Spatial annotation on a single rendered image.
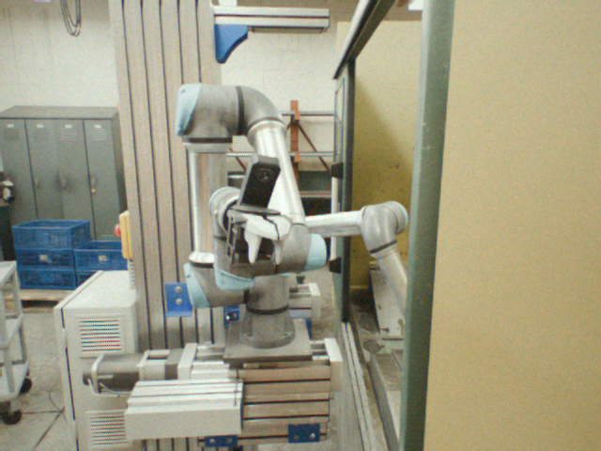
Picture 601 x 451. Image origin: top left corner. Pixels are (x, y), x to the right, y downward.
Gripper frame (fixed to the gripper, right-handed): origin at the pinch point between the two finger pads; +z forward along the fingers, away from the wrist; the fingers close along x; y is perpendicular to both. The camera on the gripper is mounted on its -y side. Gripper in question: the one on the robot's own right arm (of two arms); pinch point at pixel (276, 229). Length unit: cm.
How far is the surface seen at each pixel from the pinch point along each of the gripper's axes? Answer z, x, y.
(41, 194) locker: -557, 123, 80
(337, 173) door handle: -139, -69, -3
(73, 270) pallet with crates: -428, 71, 135
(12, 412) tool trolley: -226, 77, 163
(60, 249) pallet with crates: -432, 84, 115
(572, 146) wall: 1.3, -43.9, -16.0
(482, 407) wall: -2, -41, 29
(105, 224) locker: -540, 51, 108
